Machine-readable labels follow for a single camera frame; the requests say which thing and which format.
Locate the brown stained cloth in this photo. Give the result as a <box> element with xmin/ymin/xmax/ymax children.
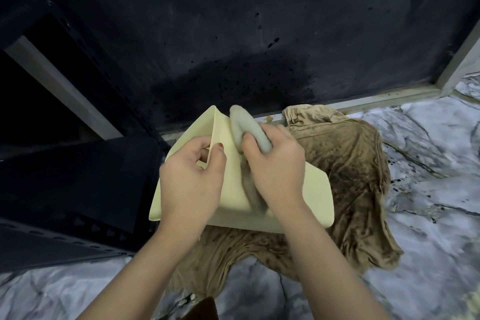
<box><xmin>165</xmin><ymin>104</ymin><xmax>404</xmax><ymax>300</ymax></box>

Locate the person's right forearm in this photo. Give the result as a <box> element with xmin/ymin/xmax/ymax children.
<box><xmin>267</xmin><ymin>201</ymin><xmax>391</xmax><ymax>320</ymax></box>

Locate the person's left forearm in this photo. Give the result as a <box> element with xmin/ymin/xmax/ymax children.
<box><xmin>77</xmin><ymin>218</ymin><xmax>212</xmax><ymax>320</ymax></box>

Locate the grey metal bar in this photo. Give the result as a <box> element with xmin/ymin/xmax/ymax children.
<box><xmin>4</xmin><ymin>36</ymin><xmax>124</xmax><ymax>141</ymax></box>

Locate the person's left hand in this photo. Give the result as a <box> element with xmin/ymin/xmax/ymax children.
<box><xmin>159</xmin><ymin>136</ymin><xmax>228</xmax><ymax>236</ymax></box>

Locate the cream plastic container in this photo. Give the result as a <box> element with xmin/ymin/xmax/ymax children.
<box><xmin>149</xmin><ymin>105</ymin><xmax>335</xmax><ymax>234</ymax></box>

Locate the person's right hand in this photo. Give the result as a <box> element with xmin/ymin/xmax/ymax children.
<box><xmin>240</xmin><ymin>123</ymin><xmax>312</xmax><ymax>216</ymax></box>

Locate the grey cleaning cloth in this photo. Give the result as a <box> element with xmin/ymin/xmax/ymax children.
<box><xmin>229</xmin><ymin>105</ymin><xmax>274</xmax><ymax>216</ymax></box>

